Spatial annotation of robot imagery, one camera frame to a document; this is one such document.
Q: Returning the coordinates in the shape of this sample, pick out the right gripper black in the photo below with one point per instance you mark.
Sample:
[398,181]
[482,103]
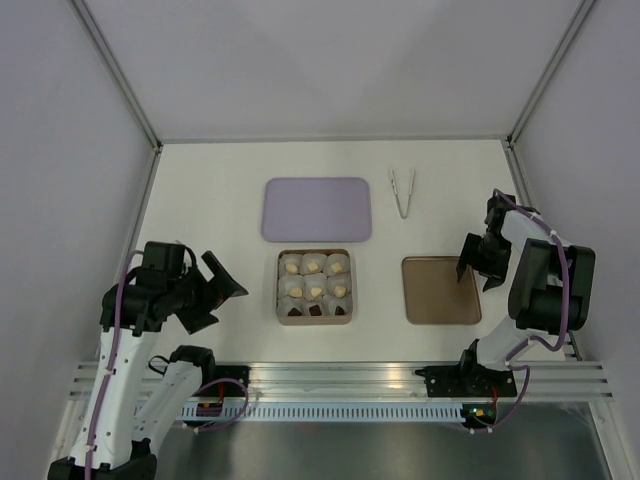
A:
[495,271]

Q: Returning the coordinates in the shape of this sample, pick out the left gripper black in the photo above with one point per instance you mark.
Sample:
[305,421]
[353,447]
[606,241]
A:
[224,287]

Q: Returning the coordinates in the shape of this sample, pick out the gold tin lid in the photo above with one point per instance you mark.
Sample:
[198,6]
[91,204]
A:
[435,296]

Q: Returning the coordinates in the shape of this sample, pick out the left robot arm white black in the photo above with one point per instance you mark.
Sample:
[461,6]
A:
[119,438]

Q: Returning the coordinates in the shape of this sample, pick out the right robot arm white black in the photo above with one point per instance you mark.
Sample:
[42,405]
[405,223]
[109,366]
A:
[549,295]

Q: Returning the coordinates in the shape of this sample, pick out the gold chocolate tin box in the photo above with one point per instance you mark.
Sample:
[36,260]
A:
[325,320]

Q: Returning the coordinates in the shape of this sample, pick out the white paper cup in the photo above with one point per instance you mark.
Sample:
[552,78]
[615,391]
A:
[286,304]
[314,280]
[306,304]
[318,258]
[337,257]
[332,302]
[338,280]
[288,258]
[287,283]

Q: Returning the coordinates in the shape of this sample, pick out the lavender plastic tray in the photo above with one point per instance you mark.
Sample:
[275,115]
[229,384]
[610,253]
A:
[317,210]

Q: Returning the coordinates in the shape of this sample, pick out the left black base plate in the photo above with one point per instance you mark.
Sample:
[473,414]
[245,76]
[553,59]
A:
[227,381]

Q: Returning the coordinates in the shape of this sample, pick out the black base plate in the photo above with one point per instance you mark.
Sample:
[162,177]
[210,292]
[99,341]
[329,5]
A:
[453,381]
[227,381]

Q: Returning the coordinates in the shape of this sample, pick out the aluminium mounting rail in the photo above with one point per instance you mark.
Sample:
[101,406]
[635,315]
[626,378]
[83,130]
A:
[542,381]

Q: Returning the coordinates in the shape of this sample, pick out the white slotted cable duct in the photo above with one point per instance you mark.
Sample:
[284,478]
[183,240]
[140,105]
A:
[349,412]

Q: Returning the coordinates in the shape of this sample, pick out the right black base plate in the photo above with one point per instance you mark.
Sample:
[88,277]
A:
[453,381]

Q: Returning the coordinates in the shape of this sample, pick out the right aluminium frame post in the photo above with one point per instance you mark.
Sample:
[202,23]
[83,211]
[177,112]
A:
[567,40]

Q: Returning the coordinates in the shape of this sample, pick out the aluminium frame post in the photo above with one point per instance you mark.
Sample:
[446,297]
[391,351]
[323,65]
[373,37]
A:
[567,40]
[90,25]

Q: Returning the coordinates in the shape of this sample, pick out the left aluminium frame post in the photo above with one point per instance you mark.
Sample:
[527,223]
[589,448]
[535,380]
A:
[90,25]

